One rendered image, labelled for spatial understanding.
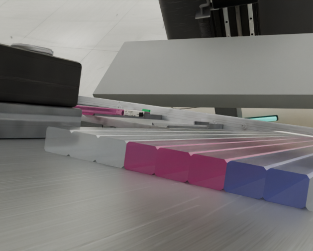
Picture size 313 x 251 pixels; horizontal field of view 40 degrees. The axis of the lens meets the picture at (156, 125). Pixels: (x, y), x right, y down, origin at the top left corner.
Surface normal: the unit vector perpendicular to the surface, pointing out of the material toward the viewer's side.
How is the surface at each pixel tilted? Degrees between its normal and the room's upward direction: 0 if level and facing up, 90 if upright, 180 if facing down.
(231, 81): 0
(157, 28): 0
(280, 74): 0
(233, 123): 47
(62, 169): 43
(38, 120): 90
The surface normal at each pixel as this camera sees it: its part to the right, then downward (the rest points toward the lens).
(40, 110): 0.87, 0.14
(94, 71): -0.22, -0.74
